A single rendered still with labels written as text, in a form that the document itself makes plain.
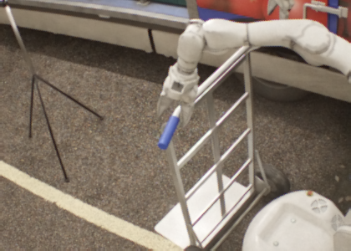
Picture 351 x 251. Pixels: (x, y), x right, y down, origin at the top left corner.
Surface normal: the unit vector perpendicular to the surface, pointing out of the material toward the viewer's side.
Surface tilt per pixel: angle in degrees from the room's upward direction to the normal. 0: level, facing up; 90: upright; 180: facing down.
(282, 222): 0
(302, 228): 0
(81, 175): 0
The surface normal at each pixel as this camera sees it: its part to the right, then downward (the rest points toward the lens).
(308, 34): -0.43, -0.30
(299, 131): -0.17, -0.69
